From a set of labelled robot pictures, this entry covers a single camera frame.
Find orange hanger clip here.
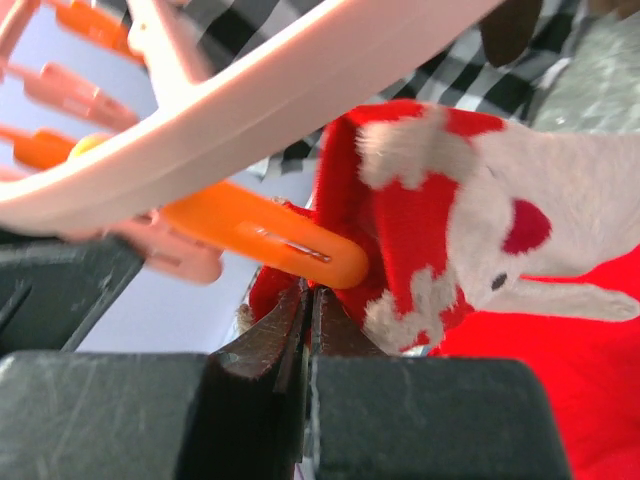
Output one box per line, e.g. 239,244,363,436
1,125,77,170
161,181,368,289

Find red white santa sock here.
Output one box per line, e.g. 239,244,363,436
247,98,640,356

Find red folded cloth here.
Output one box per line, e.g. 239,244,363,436
435,313,639,479

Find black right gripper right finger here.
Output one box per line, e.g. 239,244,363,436
308,288,571,479

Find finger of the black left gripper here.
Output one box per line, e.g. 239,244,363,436
1,231,143,356

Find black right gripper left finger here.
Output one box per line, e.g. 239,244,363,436
1,285,311,479

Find dark brown sock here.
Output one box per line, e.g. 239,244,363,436
479,0,543,67

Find pink round sock hanger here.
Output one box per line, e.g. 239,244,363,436
1,1,496,275

